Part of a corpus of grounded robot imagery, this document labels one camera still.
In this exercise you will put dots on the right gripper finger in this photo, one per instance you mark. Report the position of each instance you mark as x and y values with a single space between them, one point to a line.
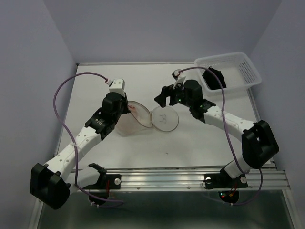
162 97
175 94

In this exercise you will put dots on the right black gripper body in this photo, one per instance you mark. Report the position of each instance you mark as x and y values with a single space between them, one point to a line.
189 102

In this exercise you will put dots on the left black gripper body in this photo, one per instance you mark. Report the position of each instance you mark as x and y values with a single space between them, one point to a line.
124 109

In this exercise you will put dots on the black bra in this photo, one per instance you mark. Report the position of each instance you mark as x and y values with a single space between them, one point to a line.
213 81

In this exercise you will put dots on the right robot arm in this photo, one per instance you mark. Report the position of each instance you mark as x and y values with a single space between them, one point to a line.
258 141

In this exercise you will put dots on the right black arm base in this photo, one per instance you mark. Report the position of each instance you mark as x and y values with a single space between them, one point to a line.
222 180

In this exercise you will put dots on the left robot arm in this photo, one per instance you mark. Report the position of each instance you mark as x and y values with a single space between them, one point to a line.
48 181

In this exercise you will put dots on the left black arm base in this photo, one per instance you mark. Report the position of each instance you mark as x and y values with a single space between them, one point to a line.
104 179

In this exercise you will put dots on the white plastic basket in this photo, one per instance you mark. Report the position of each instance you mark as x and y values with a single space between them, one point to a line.
237 69

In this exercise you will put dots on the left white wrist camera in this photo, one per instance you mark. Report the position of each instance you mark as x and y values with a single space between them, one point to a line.
116 85

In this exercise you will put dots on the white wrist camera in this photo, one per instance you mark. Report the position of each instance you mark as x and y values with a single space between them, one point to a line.
116 85
179 77

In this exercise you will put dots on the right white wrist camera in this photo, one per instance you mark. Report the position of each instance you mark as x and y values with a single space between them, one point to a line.
179 77

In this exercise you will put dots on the aluminium mounting rail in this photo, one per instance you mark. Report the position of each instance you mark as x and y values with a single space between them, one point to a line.
157 180

